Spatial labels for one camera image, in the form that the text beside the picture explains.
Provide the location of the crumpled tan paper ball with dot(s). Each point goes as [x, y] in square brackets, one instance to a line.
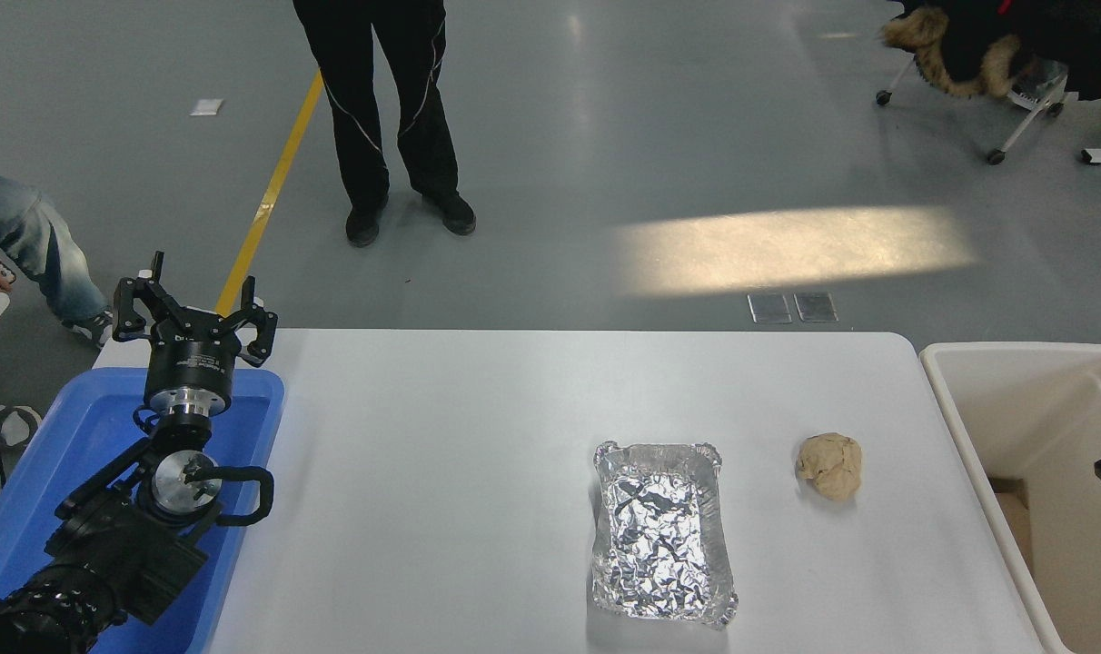
[830, 465]

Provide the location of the person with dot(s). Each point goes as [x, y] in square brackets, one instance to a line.
[378, 91]
[33, 245]

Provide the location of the crinkled foil tray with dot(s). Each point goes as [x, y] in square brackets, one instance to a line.
[661, 536]

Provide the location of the blue plastic tray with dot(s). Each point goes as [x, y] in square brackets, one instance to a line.
[69, 436]

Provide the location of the white paper scrap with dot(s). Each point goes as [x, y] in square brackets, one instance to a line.
[207, 107]

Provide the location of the black fur-trimmed coat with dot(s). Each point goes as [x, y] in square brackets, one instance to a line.
[1041, 36]

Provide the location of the large pale bin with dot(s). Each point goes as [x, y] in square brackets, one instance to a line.
[1059, 418]

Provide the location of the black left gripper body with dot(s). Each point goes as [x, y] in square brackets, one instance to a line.
[192, 359]

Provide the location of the metal floor plate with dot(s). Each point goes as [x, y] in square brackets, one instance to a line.
[816, 306]
[769, 308]

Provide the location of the white wheeled chair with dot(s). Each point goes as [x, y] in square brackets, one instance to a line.
[1027, 123]

